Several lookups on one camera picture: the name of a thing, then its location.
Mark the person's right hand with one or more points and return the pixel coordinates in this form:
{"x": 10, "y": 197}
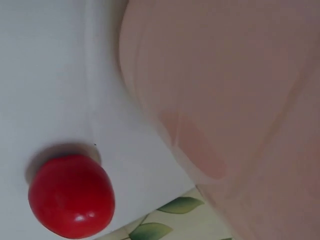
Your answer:
{"x": 225, "y": 100}

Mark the red cherry tomato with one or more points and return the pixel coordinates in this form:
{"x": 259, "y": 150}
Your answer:
{"x": 71, "y": 197}

